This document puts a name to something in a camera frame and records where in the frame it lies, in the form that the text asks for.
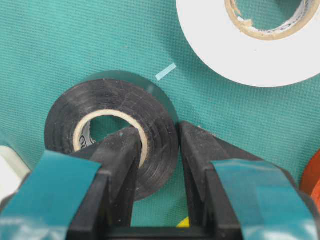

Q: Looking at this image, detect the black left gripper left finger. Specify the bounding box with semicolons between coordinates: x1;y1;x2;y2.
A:
0;126;142;240

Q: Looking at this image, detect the white plastic case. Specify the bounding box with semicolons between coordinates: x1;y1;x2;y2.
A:
0;145;31;202

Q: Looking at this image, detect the orange tape roll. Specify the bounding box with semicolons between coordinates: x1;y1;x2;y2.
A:
299;150;320;211

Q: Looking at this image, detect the black tape roll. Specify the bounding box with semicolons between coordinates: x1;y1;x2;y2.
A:
44;70;179;201

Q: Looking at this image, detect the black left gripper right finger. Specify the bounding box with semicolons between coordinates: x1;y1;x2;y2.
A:
178;121;320;240

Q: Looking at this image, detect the green table mat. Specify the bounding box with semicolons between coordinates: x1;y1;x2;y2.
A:
0;0;320;229

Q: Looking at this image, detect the small clear tape strip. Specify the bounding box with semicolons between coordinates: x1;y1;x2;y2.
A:
155;63;177;81

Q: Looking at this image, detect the white tape roll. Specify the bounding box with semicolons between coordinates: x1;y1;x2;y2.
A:
176;0;320;88

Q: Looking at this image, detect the yellow tape roll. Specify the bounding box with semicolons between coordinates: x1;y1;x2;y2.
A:
176;216;190;228

